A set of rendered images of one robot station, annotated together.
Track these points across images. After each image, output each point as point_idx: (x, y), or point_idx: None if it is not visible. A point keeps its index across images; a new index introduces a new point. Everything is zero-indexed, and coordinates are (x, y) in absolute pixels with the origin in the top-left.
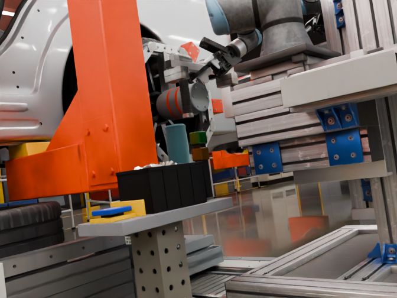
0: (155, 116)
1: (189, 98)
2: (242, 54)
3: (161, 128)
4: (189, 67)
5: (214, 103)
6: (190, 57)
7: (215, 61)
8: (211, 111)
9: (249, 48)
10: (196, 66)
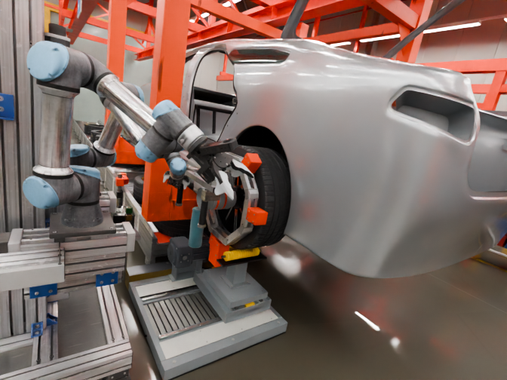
0: (241, 202)
1: (177, 194)
2: (171, 177)
3: (235, 210)
4: (188, 176)
5: (249, 212)
6: (192, 169)
7: (167, 176)
8: (244, 217)
9: (171, 174)
10: (192, 176)
